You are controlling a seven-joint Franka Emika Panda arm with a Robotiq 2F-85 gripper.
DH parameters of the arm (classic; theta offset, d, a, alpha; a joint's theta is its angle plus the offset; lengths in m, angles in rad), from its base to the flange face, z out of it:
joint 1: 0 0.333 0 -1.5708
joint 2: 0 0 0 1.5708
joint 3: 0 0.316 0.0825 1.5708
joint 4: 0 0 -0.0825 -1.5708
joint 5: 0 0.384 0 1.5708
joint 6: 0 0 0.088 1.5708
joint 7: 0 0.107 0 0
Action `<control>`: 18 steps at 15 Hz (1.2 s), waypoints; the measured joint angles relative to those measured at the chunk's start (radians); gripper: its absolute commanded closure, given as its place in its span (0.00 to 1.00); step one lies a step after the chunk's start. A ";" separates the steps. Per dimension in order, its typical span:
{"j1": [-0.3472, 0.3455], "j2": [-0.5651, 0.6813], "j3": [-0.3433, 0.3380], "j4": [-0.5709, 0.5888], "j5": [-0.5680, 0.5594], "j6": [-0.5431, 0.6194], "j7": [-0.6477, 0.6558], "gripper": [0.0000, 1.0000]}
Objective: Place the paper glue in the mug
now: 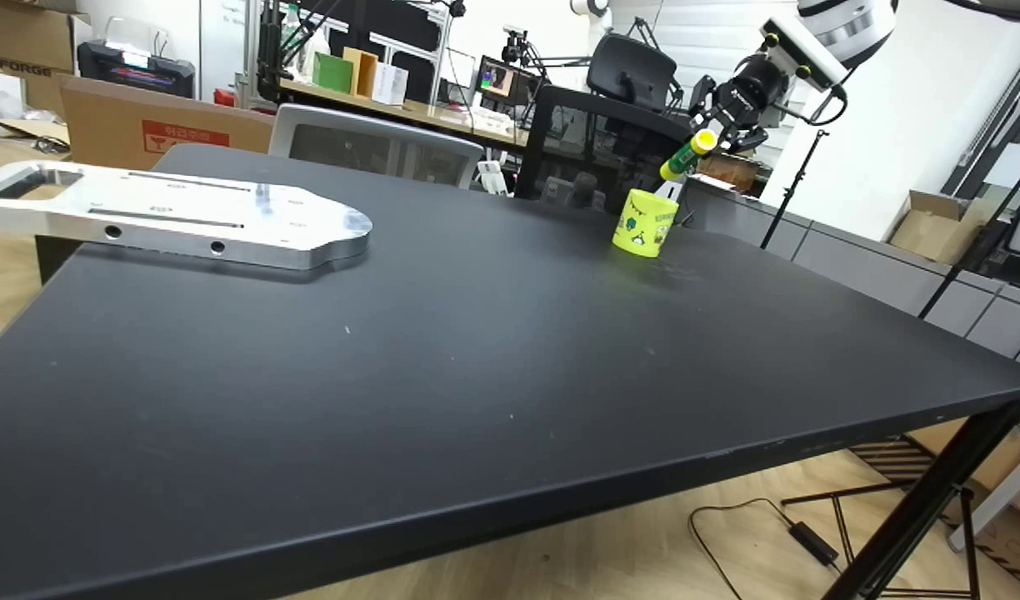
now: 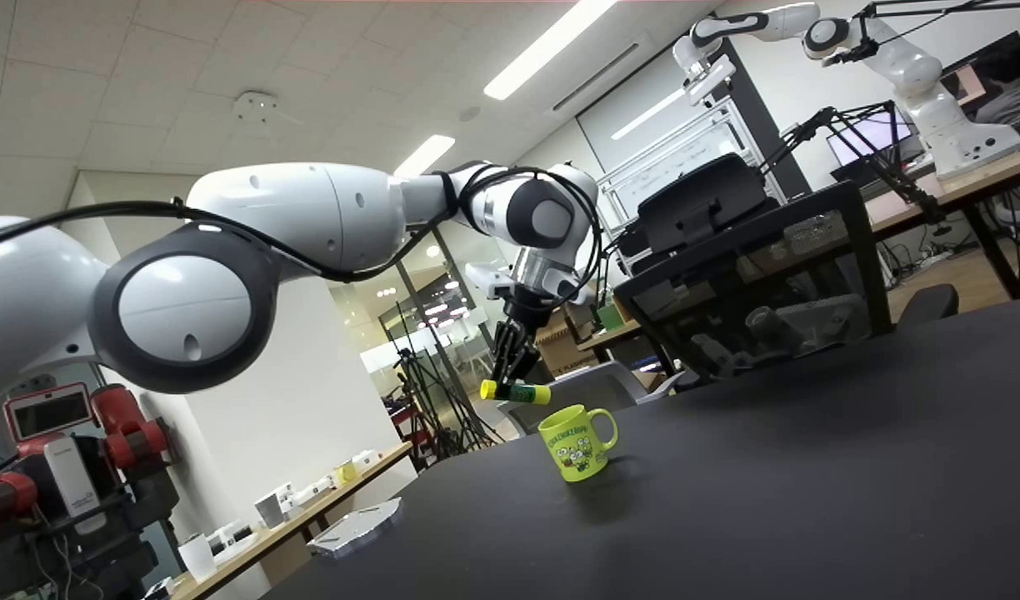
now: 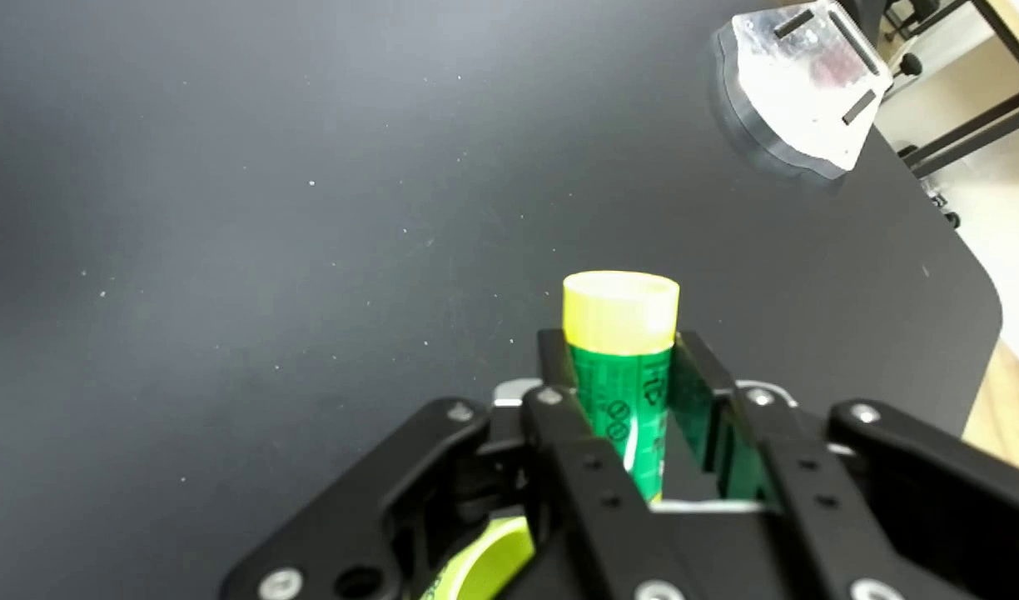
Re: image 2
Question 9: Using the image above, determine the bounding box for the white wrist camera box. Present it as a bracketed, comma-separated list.
[514, 244, 589, 307]

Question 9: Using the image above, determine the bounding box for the red Baxter robot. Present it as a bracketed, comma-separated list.
[0, 376, 188, 600]

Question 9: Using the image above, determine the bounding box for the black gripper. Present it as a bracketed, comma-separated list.
[490, 281, 561, 389]

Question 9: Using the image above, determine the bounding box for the white paper stack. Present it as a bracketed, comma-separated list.
[304, 493, 408, 561]

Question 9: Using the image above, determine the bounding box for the long ceiling light strip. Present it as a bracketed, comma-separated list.
[481, 0, 623, 104]

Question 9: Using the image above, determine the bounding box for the short ceiling light strip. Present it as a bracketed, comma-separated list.
[387, 129, 459, 182]

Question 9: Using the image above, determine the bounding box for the wooden robot desk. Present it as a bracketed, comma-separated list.
[861, 148, 1020, 307]

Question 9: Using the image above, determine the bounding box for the black shelf cart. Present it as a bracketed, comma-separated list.
[611, 181, 898, 388]

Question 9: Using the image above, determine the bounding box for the long wooden workbench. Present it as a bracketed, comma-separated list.
[164, 440, 415, 600]

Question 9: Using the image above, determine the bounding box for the lime green mug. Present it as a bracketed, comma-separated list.
[534, 401, 623, 487]

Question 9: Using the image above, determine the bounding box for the grey office chair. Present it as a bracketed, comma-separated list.
[500, 361, 661, 436]

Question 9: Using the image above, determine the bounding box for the black printer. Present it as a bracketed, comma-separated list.
[614, 149, 790, 264]

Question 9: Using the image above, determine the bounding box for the black folded tripod cluster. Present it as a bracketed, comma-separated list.
[378, 297, 502, 474]

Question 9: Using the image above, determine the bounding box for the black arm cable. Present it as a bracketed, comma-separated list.
[0, 163, 615, 314]

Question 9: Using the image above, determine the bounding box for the dark small chair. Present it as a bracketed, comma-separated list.
[894, 281, 962, 334]

